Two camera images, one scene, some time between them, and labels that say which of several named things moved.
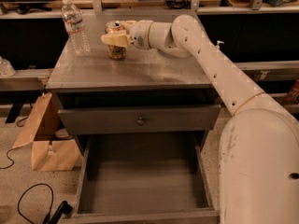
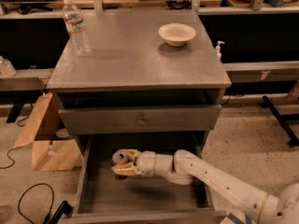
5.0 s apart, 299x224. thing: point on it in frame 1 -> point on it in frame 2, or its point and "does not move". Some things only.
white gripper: x=140 y=35 -> x=146 y=163
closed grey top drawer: x=138 y=119 does not move
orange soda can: x=115 y=52 -> x=120 y=158
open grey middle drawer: x=144 y=178 does not move
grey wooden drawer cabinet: x=143 y=122 does not move
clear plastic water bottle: x=74 y=24 does not move
